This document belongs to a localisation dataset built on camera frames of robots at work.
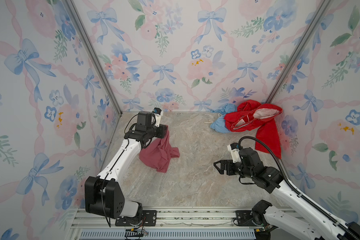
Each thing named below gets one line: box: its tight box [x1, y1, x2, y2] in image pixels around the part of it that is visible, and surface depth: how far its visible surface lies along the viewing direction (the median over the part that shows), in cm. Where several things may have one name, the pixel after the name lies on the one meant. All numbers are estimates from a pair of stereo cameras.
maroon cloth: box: [139, 125, 180, 173], surface depth 91 cm
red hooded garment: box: [224, 99, 283, 159], surface depth 108 cm
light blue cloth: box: [210, 103, 238, 134], surface depth 119 cm
